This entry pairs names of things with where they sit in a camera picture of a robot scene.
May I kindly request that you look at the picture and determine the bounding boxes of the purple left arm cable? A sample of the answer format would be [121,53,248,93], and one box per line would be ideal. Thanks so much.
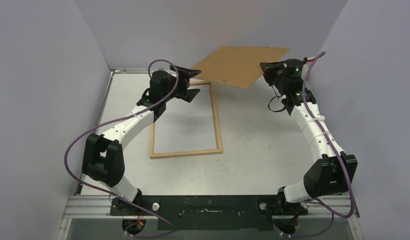
[64,59,180,239]

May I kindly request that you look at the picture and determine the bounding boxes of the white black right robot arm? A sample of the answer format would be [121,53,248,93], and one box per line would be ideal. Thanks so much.
[259,58,358,215]

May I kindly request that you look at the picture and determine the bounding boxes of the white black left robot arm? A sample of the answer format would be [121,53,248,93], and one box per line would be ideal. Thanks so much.
[81,66,201,216]

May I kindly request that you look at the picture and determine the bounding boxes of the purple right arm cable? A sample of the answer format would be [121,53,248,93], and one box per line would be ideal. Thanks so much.
[273,51,357,239]

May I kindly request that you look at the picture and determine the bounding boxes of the brown frame backing board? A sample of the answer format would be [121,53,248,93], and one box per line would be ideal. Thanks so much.
[192,46,290,89]

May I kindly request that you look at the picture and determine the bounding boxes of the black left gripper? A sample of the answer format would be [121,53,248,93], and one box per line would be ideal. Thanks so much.
[162,65,201,102]

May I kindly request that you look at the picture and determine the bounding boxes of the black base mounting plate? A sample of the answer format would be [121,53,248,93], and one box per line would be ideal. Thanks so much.
[109,195,309,231]

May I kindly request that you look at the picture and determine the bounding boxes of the aluminium front extrusion rail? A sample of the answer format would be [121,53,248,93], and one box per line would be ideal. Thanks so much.
[62,195,350,219]

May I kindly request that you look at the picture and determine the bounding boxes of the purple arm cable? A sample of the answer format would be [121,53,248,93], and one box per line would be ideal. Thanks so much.
[64,59,180,239]
[273,51,357,239]

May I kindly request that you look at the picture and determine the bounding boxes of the light wooden picture frame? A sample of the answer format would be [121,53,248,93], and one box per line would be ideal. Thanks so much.
[149,79,224,160]

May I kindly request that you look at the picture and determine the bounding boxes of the colour printed photo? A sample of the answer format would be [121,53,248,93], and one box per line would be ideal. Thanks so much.
[153,84,219,154]

